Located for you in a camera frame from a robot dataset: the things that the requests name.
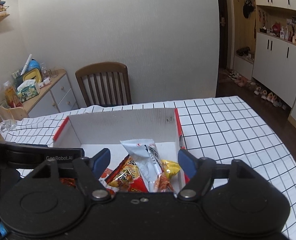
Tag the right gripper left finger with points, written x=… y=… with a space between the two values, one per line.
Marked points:
x=85 y=171

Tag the silver white snack packet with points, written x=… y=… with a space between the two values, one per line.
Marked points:
x=145 y=154

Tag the dark entrance door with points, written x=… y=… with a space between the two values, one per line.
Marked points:
x=223 y=44

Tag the checkered tablecloth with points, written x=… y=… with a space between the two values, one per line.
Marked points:
x=228 y=128

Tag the white orange snack packet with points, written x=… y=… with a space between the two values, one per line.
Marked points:
x=109 y=183

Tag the green tissue pack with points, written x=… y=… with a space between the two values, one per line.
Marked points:
x=27 y=90

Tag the white cabinet wall unit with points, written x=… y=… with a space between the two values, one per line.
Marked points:
x=265 y=50

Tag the black hanging bag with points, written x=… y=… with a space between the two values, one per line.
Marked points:
x=247 y=9

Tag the red yellow snack bag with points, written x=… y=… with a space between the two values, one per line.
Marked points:
x=128 y=176

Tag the orange drink bottle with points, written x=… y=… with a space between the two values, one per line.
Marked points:
x=11 y=97

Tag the orange foil snack bag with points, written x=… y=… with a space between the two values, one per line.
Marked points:
x=68 y=182

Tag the wooden chair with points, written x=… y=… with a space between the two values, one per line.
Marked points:
x=105 y=84

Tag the yellow blue storage container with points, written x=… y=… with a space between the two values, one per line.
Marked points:
x=33 y=71

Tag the white drawer sideboard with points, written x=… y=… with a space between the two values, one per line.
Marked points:
x=57 y=97

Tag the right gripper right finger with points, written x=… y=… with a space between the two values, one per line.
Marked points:
x=201 y=173

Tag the red cardboard box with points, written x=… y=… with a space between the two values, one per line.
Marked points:
x=95 y=131

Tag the yellow snack packet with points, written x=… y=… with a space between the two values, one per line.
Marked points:
x=170 y=168

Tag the clear drinking glass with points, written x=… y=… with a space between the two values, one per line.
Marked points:
x=7 y=118

